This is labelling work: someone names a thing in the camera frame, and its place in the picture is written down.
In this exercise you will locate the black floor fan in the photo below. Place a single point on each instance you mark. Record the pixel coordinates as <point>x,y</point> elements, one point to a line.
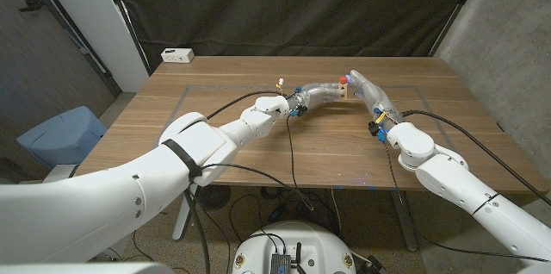
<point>213,196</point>

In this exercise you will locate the grey table leg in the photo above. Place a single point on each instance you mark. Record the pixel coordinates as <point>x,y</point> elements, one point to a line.
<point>404,226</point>

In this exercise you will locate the grey ribbed torso module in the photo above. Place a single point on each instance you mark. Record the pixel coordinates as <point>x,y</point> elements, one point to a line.
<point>280,263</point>

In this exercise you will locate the white power strip box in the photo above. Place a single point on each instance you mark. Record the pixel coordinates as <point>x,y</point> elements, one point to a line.
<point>177,55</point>

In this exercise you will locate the dark grey door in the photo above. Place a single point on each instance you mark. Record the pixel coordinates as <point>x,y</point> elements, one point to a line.
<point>43,58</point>

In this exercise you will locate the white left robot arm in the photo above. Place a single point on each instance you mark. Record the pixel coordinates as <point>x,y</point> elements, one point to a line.
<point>150,188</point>

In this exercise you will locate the white pillar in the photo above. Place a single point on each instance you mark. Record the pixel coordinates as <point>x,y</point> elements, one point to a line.
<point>94,20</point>

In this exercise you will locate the white table leg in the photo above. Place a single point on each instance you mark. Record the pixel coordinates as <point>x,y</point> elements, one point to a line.
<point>181,222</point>

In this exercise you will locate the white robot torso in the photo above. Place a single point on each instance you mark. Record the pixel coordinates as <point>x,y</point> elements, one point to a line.
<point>310,244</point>

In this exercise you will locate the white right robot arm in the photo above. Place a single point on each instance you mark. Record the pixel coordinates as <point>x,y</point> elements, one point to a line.
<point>465,179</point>

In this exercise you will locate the blue plastic bin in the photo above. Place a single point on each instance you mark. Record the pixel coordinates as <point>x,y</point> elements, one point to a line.
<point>64,136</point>

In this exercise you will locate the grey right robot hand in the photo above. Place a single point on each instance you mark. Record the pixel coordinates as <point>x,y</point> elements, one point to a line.
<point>374,97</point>

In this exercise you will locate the black backdrop stand pole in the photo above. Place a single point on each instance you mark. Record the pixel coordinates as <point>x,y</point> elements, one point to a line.
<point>125,15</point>
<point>456,7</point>

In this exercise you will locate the black backdrop curtain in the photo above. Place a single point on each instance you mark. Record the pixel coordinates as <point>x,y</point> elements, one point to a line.
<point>292,7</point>

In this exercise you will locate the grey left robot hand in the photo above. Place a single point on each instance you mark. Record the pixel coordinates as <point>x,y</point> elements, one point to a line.
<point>316,94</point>

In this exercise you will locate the wooden block with holes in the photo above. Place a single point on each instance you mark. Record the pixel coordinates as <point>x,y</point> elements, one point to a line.
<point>343,91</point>

